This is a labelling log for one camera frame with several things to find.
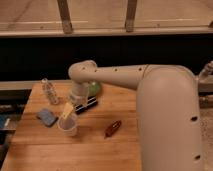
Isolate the beige gripper wrist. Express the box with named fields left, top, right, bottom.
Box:
left=62, top=88, right=88, bottom=119

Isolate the white ceramic cup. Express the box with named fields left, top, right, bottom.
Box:
left=57, top=113, right=78, bottom=137

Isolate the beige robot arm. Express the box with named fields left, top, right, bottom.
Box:
left=68, top=60, right=204, bottom=171

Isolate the blue sponge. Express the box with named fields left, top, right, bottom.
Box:
left=36, top=108, right=58, bottom=127

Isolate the clear plastic water bottle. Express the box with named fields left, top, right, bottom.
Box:
left=41, top=78, right=59, bottom=105

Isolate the green bowl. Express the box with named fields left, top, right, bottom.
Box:
left=89, top=82, right=101, bottom=97

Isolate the left metal post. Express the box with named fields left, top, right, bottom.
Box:
left=57, top=0, right=73, bottom=34

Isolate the metal post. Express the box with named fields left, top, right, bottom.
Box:
left=125, top=0, right=137, bottom=32
left=57, top=0, right=73, bottom=34

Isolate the right metal post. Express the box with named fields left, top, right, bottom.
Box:
left=125, top=0, right=137, bottom=32

